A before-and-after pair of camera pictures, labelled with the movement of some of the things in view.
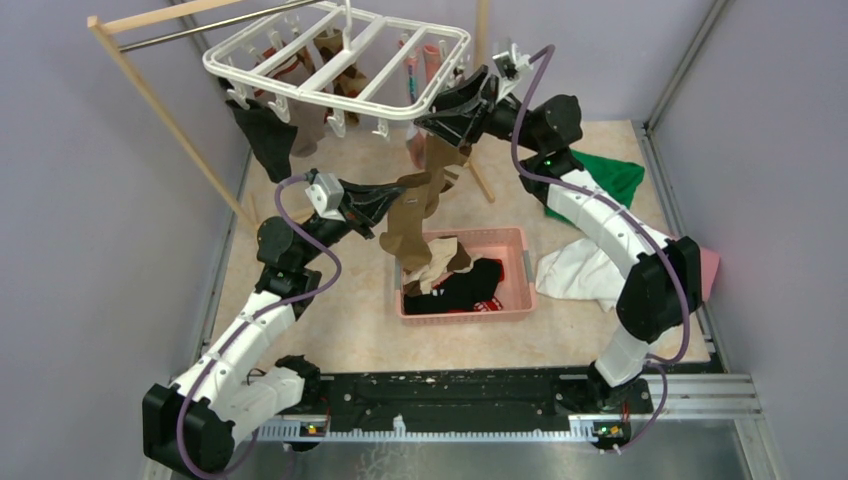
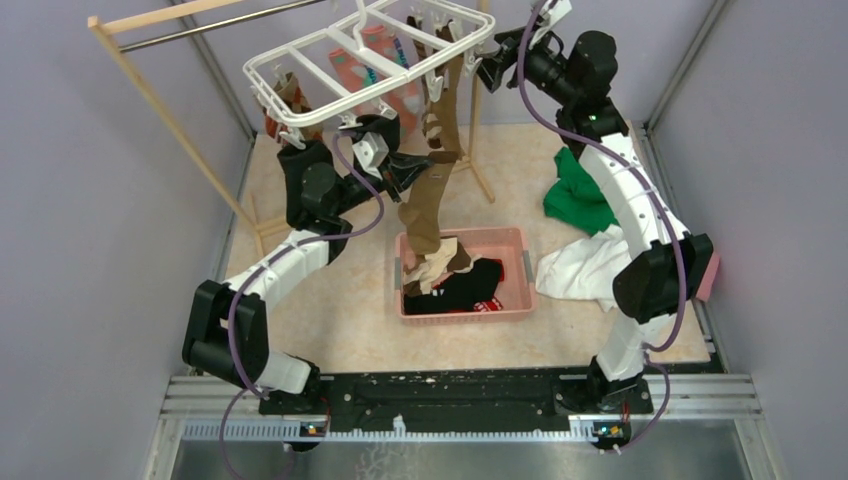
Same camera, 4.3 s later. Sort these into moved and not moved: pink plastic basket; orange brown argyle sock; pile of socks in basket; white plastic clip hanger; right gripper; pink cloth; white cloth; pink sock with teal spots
Moved: white plastic clip hanger; pink sock with teal spots; right gripper; orange brown argyle sock
Not moved: pink plastic basket; pink cloth; pile of socks in basket; white cloth
